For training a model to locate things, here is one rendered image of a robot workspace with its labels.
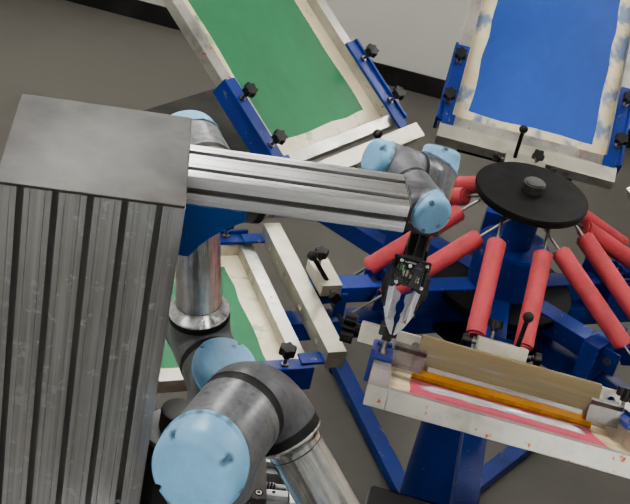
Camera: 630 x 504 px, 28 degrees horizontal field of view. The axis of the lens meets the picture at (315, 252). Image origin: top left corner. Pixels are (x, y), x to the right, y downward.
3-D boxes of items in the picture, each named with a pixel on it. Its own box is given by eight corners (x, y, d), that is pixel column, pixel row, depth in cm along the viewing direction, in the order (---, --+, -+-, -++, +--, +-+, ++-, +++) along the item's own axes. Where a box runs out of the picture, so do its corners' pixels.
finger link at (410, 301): (392, 336, 234) (405, 288, 234) (392, 334, 240) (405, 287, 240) (408, 340, 234) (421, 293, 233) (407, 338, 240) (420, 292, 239)
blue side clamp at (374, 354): (385, 387, 265) (394, 355, 265) (362, 380, 265) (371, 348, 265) (387, 373, 295) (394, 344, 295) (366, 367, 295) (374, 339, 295)
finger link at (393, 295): (375, 331, 234) (389, 284, 234) (376, 329, 240) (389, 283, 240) (392, 336, 234) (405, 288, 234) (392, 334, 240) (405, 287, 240)
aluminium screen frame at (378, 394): (694, 497, 213) (700, 475, 213) (362, 404, 217) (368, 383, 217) (615, 431, 291) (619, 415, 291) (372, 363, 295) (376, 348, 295)
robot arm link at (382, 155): (396, 159, 221) (444, 174, 227) (372, 127, 230) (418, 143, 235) (375, 195, 224) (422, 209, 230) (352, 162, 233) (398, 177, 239)
